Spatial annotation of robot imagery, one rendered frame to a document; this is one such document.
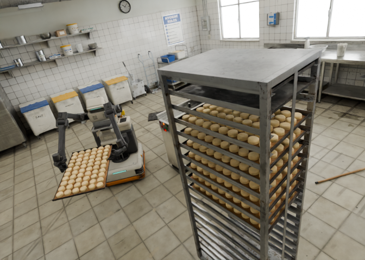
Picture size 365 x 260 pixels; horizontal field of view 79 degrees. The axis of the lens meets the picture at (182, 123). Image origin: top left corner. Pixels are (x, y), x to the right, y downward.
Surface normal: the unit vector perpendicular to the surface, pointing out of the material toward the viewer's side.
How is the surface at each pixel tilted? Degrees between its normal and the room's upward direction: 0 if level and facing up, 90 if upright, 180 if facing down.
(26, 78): 90
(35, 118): 92
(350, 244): 0
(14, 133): 90
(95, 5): 90
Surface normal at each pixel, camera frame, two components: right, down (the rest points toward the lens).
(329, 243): -0.16, -0.88
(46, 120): 0.63, 0.29
